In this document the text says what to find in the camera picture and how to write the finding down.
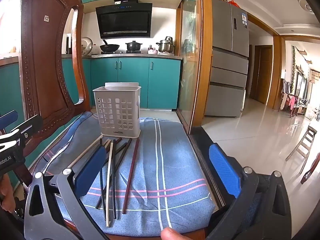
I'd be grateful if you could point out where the black wok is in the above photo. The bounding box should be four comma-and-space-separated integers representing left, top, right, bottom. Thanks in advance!
99, 39, 120, 53

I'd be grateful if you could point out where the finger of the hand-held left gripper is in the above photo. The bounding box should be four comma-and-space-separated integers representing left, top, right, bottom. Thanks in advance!
10, 114, 45, 145
0, 110, 18, 130

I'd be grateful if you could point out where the brown wooden door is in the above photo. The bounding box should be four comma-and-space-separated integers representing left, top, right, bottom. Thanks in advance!
250, 45, 273, 105

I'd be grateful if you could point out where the person's left hand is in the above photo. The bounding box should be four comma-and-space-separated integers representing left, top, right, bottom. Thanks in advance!
0, 174, 16, 213

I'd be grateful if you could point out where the red-brown chopstick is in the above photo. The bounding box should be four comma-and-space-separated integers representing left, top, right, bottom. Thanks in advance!
122, 137, 140, 214
106, 137, 123, 153

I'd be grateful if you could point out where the cream chopstick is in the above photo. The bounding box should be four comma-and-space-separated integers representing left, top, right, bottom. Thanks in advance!
67, 134, 104, 169

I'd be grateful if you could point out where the black cooking pot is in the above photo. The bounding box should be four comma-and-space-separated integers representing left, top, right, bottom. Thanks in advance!
125, 41, 143, 53

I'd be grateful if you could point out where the white textured chopstick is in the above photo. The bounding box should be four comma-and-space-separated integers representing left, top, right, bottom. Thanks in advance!
106, 140, 112, 228

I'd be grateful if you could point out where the blue plaid cloth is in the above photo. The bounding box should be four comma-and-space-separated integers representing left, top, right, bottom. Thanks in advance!
29, 111, 217, 238

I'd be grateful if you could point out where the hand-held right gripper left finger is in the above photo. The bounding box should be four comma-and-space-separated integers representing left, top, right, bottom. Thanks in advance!
24, 145, 110, 240

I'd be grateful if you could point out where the chair draped with clothes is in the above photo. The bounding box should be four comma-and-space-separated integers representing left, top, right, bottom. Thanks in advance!
277, 79, 300, 118

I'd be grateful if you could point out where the dark wooden chair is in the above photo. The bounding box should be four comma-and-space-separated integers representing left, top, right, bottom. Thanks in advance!
300, 152, 320, 184

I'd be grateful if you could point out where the silver multi-door refrigerator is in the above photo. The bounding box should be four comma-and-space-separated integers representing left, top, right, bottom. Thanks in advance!
204, 0, 250, 118

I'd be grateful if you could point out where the wooden framed glass sliding door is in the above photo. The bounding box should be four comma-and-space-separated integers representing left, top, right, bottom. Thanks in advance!
175, 0, 213, 135

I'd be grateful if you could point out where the black range hood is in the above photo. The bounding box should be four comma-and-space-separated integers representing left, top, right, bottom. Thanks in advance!
95, 0, 153, 40

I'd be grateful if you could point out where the white plastic utensil basket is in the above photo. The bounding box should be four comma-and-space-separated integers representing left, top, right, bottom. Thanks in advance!
92, 82, 142, 139

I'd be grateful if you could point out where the person's right hand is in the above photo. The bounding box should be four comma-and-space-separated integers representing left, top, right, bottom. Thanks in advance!
160, 227, 187, 240

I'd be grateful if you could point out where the round ceiling light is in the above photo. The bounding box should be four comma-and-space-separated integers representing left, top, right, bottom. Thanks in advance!
297, 0, 314, 12

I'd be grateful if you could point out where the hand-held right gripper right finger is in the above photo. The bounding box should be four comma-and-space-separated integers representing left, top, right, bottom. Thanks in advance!
205, 143, 293, 240

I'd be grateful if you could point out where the carved wooden chair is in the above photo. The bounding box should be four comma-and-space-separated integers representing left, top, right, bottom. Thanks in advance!
0, 0, 210, 240

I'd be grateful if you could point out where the stainless steel stock pot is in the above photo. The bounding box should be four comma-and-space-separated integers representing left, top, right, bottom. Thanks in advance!
156, 36, 175, 54

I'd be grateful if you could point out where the black chopstick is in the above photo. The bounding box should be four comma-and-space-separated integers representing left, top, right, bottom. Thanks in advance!
112, 139, 117, 220
99, 139, 107, 220

